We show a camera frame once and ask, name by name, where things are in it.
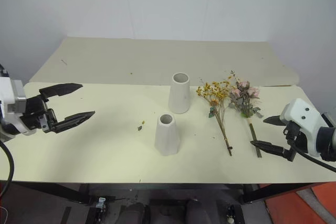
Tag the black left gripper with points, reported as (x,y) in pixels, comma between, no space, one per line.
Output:
(34,113)

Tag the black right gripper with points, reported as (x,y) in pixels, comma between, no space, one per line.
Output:
(295,140)

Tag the tall white ceramic vase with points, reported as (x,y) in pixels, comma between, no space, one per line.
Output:
(179,95)

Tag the short white ceramic vase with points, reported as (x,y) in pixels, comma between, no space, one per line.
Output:
(167,137)

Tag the pink rose flower bunch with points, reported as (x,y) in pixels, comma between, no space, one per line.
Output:
(245,98)

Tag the yellow dried flower bunch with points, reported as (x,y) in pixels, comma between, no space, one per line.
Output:
(216,95)

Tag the orange floor mat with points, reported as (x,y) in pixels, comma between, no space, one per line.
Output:
(304,205)

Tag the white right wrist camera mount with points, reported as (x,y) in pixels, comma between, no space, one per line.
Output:
(304,119)

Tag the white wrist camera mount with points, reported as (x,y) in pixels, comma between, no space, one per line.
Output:
(304,119)
(5,90)

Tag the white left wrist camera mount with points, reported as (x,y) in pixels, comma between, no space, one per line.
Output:
(5,90)

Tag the black table frame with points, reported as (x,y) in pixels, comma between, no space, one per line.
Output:
(157,186)

